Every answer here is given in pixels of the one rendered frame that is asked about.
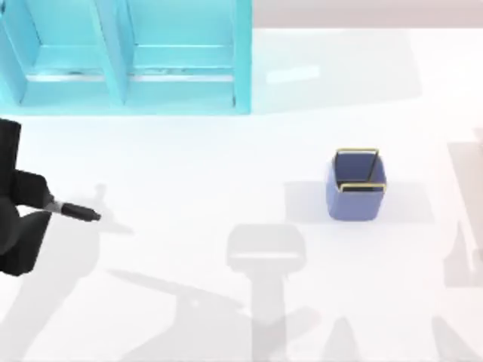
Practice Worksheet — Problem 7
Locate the black marker pen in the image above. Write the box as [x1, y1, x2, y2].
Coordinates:
[45, 195, 103, 223]

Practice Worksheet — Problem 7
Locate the light blue rack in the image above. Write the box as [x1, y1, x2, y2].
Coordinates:
[0, 0, 252, 116]

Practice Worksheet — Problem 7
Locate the blue basket with yellow handles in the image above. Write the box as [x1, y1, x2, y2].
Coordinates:
[325, 147, 388, 222]

